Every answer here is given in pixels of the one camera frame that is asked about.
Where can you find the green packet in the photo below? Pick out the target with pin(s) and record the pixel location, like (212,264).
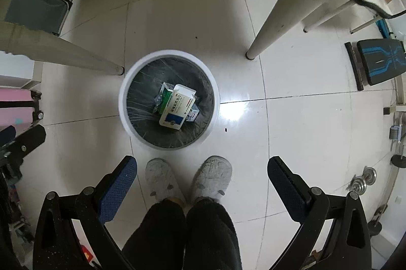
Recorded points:
(163,99)

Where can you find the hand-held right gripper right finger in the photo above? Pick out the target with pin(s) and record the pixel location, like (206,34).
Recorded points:
(285,190)

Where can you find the chrome dumbbell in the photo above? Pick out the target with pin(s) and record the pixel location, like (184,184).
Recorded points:
(363,179)

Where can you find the person's right leg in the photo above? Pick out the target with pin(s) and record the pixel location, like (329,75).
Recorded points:
(212,235)

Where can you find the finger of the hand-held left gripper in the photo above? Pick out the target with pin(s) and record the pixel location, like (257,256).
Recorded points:
(37,105)
(25,143)

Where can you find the white bench frame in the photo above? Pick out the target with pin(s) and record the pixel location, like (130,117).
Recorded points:
(330,15)

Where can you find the white green medicine box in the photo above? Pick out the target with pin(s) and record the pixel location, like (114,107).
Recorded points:
(176,110)

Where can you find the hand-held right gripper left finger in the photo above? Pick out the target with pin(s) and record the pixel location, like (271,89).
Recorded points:
(116,190)

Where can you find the white round trash bin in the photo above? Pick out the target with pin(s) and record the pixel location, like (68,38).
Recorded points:
(139,92)

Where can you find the pink packet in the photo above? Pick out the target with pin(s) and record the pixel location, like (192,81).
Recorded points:
(16,95)

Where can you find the person's grey slipper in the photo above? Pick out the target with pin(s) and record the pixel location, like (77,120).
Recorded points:
(211,178)
(161,181)

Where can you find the person's leg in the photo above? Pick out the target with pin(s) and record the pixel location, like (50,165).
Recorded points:
(155,235)
(212,235)

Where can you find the red packet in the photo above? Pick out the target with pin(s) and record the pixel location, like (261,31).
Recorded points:
(87,254)

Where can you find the black blue fitness bench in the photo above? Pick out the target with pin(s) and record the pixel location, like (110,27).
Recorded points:
(377,62)

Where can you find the person's left leg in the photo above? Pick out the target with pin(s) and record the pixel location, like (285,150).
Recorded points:
(155,235)

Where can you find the person's left grey slipper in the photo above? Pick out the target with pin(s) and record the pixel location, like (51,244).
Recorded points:
(161,181)

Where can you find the small white blue carton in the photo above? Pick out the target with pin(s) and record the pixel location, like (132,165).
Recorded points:
(193,114)

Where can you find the person's right grey slipper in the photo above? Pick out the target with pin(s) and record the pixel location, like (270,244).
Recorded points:
(211,178)

